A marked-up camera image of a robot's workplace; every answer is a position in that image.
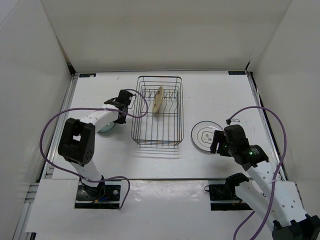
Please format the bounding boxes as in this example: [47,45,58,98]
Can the white plate with blue rim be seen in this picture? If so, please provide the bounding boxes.
[191,120,223,153]

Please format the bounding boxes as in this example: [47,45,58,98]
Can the blue patterned plate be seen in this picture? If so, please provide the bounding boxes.
[97,122,116,134]

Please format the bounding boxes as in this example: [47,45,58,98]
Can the beige plate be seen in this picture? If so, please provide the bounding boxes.
[152,86,164,114]

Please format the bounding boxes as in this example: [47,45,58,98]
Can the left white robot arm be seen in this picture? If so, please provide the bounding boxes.
[58,89,134,200]

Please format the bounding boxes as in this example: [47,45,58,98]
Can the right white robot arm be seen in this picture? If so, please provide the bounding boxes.
[209,125,320,240]

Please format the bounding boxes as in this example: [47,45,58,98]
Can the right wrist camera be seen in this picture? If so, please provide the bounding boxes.
[224,124,250,148]

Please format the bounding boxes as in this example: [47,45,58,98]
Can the wire dish rack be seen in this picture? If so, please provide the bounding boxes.
[131,75,184,149]

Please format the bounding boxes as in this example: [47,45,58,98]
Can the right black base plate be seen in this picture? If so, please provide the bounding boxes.
[204,184,251,211]

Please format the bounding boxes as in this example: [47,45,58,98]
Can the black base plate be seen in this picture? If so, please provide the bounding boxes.
[204,184,251,211]
[74,180,122,210]

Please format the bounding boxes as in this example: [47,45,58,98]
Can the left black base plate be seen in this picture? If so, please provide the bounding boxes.
[74,180,122,210]

